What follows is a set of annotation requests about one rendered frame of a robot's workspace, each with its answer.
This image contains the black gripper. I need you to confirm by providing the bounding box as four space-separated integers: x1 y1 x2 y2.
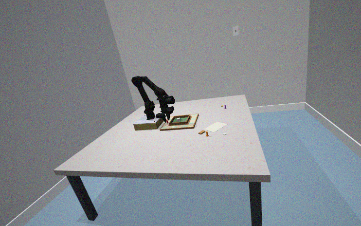
156 104 170 122

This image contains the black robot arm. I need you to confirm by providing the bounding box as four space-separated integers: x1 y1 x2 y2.
131 76 175 120

